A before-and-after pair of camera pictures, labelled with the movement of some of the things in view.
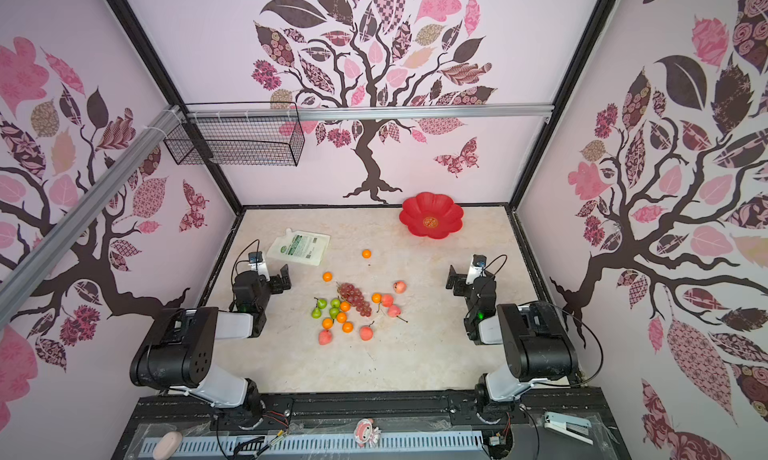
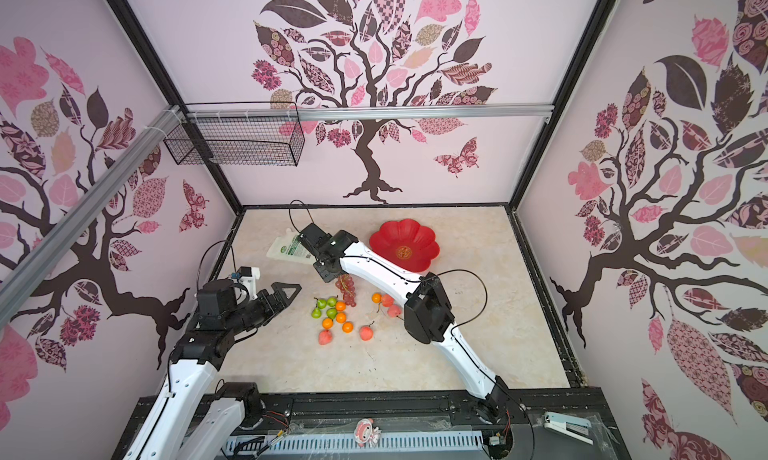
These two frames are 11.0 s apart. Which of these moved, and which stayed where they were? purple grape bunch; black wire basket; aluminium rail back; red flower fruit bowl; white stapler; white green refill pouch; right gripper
Moved: right gripper; purple grape bunch; red flower fruit bowl
Stayed: black wire basket; white stapler; white green refill pouch; aluminium rail back
